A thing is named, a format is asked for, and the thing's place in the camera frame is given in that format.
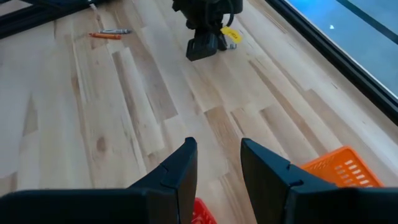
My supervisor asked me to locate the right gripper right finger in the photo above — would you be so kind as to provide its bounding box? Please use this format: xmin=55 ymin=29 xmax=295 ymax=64
xmin=241 ymin=138 xmax=338 ymax=224

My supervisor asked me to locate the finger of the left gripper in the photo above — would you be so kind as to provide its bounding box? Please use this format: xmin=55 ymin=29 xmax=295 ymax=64
xmin=217 ymin=32 xmax=228 ymax=52
xmin=185 ymin=30 xmax=219 ymax=62

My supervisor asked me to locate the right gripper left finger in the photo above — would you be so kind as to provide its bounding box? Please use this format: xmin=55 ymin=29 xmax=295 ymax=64
xmin=129 ymin=136 xmax=198 ymax=224

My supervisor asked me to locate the orange crayon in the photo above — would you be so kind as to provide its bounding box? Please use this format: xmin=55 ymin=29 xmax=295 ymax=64
xmin=88 ymin=32 xmax=122 ymax=40

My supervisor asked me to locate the red plastic basket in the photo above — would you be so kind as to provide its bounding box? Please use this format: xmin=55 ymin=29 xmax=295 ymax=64
xmin=191 ymin=197 xmax=218 ymax=224

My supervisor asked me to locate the orange plastic basket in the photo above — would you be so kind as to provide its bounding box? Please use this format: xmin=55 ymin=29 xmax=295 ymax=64
xmin=300 ymin=146 xmax=385 ymax=189

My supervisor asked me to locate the yellow cable tag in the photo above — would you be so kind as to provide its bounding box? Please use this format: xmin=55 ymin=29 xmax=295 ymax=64
xmin=220 ymin=26 xmax=243 ymax=44

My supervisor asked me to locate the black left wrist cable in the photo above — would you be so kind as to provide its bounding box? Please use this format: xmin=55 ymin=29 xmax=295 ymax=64
xmin=226 ymin=0 xmax=236 ymax=28

